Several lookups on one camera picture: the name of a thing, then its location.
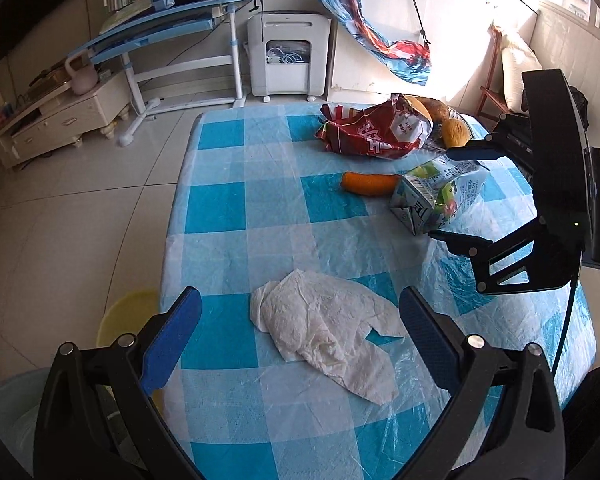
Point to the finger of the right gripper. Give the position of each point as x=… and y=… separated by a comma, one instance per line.
x=459, y=244
x=477, y=150

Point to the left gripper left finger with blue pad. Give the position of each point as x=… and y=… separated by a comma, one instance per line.
x=97, y=418

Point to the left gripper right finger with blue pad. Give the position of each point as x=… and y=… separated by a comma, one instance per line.
x=526, y=437

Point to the green white juice carton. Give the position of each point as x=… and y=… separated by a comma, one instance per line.
x=433, y=194

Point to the red snack bag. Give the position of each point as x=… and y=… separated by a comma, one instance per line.
x=389, y=130

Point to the long orange peel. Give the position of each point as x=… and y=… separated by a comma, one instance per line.
x=369, y=185

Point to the small white tissue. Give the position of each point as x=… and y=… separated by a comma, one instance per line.
x=325, y=321

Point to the yellow plastic trash bin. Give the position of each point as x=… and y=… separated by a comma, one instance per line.
x=128, y=315

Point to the brown mango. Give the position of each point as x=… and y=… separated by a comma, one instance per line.
x=434, y=110

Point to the wooden chair with cushion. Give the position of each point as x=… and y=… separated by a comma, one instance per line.
x=515, y=57

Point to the light blue sofa seat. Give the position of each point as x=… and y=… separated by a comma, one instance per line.
x=20, y=398

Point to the colourful kite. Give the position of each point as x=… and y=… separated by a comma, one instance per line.
x=407, y=59

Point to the white air purifier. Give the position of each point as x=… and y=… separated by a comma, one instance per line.
x=288, y=54

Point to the cream TV cabinet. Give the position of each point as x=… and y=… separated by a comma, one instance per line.
x=61, y=118

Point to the pink kettlebell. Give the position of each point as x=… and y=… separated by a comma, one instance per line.
x=85, y=78

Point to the blue white study desk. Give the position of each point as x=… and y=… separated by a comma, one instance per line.
x=155, y=28

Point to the wire fruit basket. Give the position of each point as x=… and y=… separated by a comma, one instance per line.
x=434, y=141

